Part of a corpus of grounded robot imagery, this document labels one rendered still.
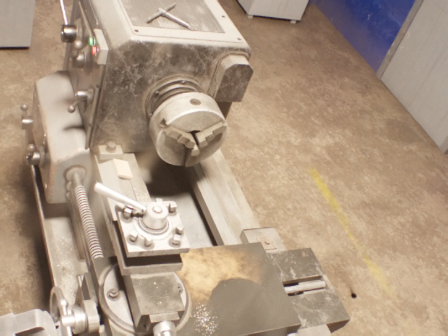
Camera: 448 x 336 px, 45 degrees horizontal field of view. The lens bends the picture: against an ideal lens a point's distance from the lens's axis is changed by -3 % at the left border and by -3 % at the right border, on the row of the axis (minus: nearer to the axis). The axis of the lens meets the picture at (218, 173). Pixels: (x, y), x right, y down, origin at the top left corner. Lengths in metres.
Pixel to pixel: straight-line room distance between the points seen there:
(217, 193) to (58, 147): 0.62
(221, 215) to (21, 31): 2.43
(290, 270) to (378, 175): 2.37
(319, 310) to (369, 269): 1.61
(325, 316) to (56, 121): 1.24
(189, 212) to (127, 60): 0.63
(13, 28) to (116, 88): 2.17
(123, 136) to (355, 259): 1.83
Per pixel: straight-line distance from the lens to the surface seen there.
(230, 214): 2.03
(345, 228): 3.58
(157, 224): 1.43
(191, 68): 1.94
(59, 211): 2.46
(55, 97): 2.36
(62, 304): 1.60
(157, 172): 2.26
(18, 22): 3.99
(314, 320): 1.81
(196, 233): 2.07
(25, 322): 1.02
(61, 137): 2.18
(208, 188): 2.07
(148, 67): 1.89
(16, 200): 3.04
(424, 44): 5.12
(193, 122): 1.81
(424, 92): 5.07
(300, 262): 1.94
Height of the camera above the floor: 2.21
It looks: 39 degrees down
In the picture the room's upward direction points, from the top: 22 degrees clockwise
